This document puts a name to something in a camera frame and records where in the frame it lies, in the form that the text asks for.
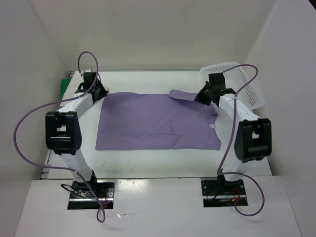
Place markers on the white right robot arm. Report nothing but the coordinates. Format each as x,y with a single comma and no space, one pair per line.
251,136

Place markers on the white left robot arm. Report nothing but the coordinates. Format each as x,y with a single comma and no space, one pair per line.
63,134

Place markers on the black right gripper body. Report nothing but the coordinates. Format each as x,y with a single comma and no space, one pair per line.
204,96

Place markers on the lavender t shirt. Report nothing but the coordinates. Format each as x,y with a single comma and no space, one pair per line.
131,121

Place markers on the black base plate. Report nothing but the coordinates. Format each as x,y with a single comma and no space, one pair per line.
81,197
222,193

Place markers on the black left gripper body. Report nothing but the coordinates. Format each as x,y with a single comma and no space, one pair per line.
101,92

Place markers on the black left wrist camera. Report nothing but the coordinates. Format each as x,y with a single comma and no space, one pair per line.
88,79

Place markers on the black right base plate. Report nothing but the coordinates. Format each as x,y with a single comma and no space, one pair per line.
222,193

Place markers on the green t shirt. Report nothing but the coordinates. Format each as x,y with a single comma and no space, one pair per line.
64,84

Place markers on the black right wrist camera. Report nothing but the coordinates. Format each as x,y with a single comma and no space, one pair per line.
217,80

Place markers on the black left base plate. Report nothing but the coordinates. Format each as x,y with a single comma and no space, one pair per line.
81,197

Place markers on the cream white t shirt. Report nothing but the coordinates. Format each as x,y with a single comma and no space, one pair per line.
75,88

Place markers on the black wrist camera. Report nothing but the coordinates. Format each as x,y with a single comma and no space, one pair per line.
217,80
88,79

